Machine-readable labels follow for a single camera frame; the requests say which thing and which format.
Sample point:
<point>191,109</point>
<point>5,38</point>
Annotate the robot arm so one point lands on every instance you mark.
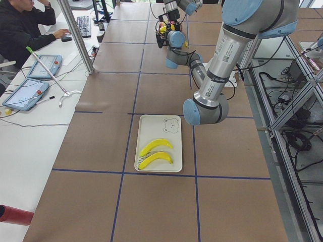
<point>188,6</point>
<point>243,21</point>

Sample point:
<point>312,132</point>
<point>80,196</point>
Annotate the white rectangular plate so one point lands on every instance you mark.
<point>152,127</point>

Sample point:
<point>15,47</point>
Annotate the brown wicker basket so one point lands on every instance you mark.
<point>167,26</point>

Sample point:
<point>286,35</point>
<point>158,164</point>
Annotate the black keyboard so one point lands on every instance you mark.
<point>84,26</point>

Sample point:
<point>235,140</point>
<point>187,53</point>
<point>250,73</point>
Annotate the black computer mouse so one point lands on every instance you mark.
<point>66,38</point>

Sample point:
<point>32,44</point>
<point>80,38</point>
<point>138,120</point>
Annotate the near teach pendant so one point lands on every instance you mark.
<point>26,95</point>

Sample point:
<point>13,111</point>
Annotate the metal rod green tip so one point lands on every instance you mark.
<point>47,70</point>

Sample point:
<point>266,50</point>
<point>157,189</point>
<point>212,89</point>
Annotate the small yellow object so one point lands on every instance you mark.
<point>8,111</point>

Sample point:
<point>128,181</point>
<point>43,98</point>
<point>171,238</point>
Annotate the seated person in black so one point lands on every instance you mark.
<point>19,29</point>

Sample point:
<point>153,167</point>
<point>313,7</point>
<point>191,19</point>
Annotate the red cylinder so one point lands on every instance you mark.
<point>15,216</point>

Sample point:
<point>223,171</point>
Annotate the white pedestal column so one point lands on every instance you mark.
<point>232,82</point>

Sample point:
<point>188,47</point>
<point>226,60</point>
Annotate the aluminium frame post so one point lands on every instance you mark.
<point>67,12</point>

